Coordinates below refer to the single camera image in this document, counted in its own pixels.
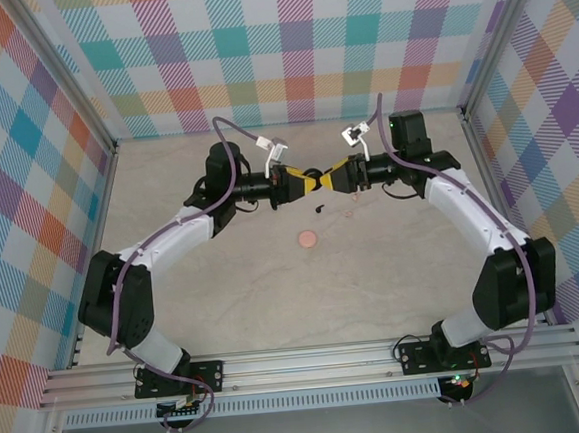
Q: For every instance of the small black screw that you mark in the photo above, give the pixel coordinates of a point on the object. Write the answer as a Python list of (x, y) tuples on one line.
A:
[(320, 208)]

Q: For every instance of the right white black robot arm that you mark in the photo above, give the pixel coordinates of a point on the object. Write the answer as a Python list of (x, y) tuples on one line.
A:
[(470, 212)]

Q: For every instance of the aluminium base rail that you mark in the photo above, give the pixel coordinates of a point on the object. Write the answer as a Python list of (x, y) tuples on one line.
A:
[(306, 368)]

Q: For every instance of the round earbud charging case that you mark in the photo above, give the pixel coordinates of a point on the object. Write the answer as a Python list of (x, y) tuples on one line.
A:
[(307, 238)]

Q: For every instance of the aluminium frame post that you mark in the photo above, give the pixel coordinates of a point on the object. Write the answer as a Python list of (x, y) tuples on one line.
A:
[(62, 74), (501, 34)]

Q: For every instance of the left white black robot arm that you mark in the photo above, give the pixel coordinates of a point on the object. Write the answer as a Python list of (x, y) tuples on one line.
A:
[(142, 253)]

